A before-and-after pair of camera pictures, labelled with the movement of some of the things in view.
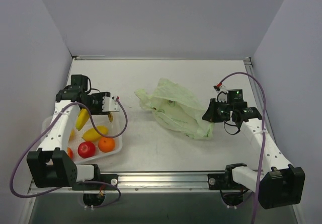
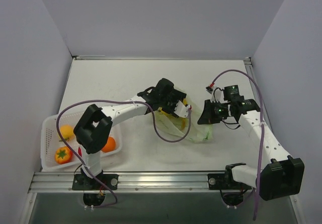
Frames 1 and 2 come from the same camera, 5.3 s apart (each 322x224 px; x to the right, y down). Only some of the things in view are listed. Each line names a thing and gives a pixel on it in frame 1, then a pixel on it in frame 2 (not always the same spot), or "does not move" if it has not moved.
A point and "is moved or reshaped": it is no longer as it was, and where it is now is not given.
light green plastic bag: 177,109 is moved or reshaped
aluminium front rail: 193,182 does not move
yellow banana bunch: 83,116 is moved or reshaped
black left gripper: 101,104 → 170,105
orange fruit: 106,144 does not move
